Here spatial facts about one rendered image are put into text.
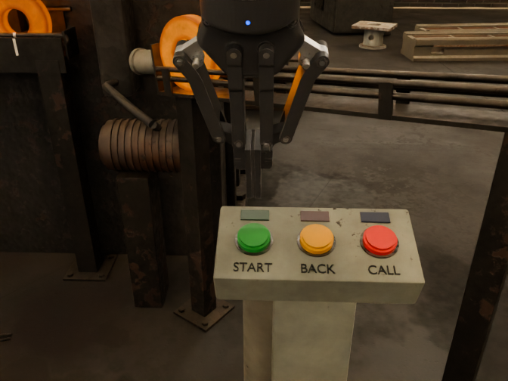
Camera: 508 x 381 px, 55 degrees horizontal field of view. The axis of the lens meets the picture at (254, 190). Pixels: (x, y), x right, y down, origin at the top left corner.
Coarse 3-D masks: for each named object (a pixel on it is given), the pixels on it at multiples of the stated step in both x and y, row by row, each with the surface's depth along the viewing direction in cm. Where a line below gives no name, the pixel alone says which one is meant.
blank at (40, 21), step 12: (0, 0) 116; (12, 0) 116; (24, 0) 116; (36, 0) 117; (0, 12) 117; (24, 12) 117; (36, 12) 117; (48, 12) 120; (0, 24) 118; (36, 24) 118; (48, 24) 119
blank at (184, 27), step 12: (168, 24) 101; (180, 24) 99; (192, 24) 97; (168, 36) 102; (180, 36) 100; (192, 36) 98; (168, 48) 103; (168, 60) 105; (204, 60) 99; (180, 84) 105
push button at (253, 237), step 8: (248, 224) 60; (256, 224) 59; (240, 232) 58; (248, 232) 58; (256, 232) 58; (264, 232) 58; (240, 240) 58; (248, 240) 57; (256, 240) 57; (264, 240) 57; (248, 248) 57; (256, 248) 57; (264, 248) 57
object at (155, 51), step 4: (152, 44) 104; (156, 44) 104; (152, 48) 104; (156, 48) 105; (152, 52) 104; (156, 52) 105; (152, 56) 104; (156, 56) 105; (160, 56) 106; (152, 60) 105; (156, 60) 105; (160, 60) 106; (156, 64) 105; (160, 64) 106; (156, 72) 106; (160, 72) 107; (156, 76) 106; (156, 80) 106; (156, 84) 107; (160, 84) 107; (172, 84) 110; (160, 88) 107
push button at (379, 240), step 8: (368, 232) 58; (376, 232) 58; (384, 232) 58; (392, 232) 58; (368, 240) 57; (376, 240) 57; (384, 240) 57; (392, 240) 57; (368, 248) 57; (376, 248) 57; (384, 248) 57; (392, 248) 57
